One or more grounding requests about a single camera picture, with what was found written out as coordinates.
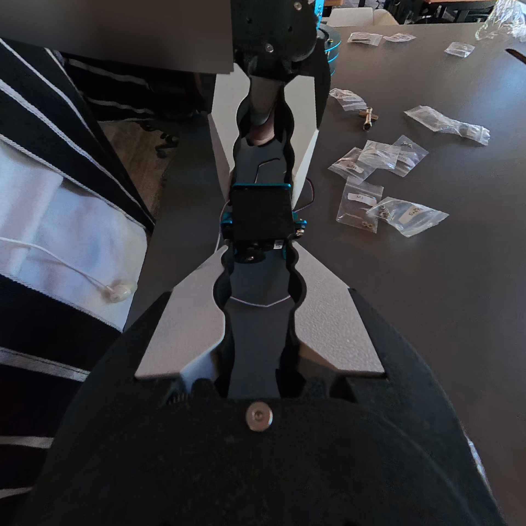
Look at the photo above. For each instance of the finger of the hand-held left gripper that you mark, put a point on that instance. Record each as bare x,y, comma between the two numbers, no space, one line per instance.
306,123
224,123

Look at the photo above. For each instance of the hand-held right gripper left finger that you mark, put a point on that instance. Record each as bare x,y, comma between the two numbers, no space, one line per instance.
189,320

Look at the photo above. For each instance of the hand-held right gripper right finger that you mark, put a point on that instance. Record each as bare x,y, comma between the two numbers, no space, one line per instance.
328,320

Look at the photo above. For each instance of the black servo with blue bracket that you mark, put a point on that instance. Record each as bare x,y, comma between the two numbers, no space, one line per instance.
259,213

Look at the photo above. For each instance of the blue toy robot arm base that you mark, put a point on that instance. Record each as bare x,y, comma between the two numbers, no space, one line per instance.
333,45

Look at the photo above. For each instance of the dark grey desk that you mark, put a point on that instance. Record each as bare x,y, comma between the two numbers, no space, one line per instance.
411,308

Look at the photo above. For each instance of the small clear plastic bag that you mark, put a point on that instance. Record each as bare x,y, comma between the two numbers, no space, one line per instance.
398,37
460,49
349,99

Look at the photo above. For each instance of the brass cross wrench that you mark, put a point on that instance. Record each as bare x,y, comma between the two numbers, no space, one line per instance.
368,119

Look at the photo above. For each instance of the black office chair base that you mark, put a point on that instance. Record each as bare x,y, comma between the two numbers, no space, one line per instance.
164,139

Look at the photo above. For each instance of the white chair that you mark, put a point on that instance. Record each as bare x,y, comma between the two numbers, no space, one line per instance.
353,17

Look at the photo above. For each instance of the clear bag with nuts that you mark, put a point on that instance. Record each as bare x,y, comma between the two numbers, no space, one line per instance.
357,205

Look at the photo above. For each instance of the clear bag with silver screws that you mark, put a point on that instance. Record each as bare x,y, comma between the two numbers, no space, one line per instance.
407,217

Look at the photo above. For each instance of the long clear plastic bag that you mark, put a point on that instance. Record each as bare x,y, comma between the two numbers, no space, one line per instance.
446,123

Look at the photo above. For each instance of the white shirt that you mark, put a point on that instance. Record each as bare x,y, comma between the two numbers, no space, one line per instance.
61,226

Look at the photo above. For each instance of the black white-striped jacket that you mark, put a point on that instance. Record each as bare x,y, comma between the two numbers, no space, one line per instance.
41,123

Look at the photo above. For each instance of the crumpled clear plastic wrap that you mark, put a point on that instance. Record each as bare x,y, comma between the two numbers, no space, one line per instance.
503,24

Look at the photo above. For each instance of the black pointed object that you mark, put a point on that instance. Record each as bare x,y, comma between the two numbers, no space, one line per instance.
518,56

